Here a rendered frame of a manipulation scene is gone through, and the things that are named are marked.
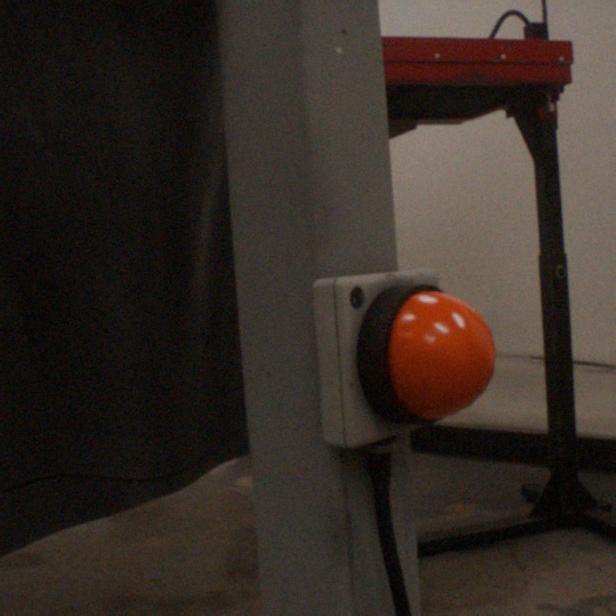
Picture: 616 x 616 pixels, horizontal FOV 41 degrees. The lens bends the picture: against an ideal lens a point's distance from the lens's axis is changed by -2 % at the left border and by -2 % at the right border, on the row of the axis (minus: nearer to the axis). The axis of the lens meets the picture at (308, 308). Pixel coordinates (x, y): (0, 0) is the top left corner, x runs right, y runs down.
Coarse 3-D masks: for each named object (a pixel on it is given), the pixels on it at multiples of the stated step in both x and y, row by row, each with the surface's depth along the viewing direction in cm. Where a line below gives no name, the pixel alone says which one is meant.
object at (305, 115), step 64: (256, 0) 26; (320, 0) 25; (256, 64) 26; (320, 64) 25; (256, 128) 26; (320, 128) 25; (384, 128) 27; (256, 192) 27; (320, 192) 25; (384, 192) 27; (256, 256) 27; (320, 256) 25; (384, 256) 27; (256, 320) 27; (320, 320) 24; (256, 384) 27; (320, 384) 25; (256, 448) 28; (320, 448) 26; (256, 512) 28; (320, 512) 26; (320, 576) 26; (384, 576) 27
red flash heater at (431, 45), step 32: (384, 64) 160; (416, 64) 162; (448, 64) 164; (480, 64) 166; (512, 64) 168; (544, 64) 170; (416, 96) 185; (448, 96) 187; (480, 96) 190; (512, 96) 191; (544, 96) 188
